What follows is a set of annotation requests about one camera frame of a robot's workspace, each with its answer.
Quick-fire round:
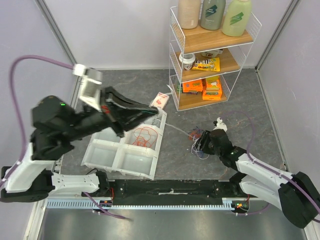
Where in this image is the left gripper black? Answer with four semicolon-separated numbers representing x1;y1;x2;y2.
64;86;161;143

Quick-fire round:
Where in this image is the white wire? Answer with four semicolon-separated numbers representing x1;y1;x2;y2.
159;117;210;161

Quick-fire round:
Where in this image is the orange wire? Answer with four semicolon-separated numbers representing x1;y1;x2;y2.
131;126;158;148

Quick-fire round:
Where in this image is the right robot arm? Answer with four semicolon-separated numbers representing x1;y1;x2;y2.
194;129;320;229

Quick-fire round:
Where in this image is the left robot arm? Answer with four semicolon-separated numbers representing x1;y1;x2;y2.
0;87;159;203

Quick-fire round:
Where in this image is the small white pink box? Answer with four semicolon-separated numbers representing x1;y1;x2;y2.
149;92;171;110

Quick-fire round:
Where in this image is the white compartment tray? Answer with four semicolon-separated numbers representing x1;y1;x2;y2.
81;109;167;180

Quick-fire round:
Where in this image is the orange box stack right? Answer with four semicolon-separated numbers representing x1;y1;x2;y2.
202;75;223;101

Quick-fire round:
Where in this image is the orange box left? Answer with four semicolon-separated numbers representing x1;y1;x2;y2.
182;79;203;93

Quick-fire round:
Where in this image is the yellow candy bag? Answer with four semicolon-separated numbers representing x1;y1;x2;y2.
191;57;221;72

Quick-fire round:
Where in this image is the white paper cup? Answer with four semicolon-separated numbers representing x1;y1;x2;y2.
179;53;196;71

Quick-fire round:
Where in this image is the white yoghurt cup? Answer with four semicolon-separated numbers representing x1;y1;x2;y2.
201;49;223;59

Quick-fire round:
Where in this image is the beige bottle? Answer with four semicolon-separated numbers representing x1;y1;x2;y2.
177;0;201;30

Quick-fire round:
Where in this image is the light green bottle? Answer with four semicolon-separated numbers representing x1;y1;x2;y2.
222;0;252;37

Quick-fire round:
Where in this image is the grey-green bottle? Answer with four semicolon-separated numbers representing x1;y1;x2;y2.
200;0;226;31

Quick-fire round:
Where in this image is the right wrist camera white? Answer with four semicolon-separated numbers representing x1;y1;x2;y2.
213;117;228;132

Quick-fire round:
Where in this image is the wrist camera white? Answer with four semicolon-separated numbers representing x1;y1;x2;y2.
72;64;103;112
213;117;228;132

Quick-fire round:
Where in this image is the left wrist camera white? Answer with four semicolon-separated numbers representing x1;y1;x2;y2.
72;64;103;112

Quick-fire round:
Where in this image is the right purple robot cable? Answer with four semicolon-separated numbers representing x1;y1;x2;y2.
223;111;320;225

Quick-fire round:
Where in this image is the white wire shelf rack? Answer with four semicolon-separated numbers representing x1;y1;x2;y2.
169;6;262;111

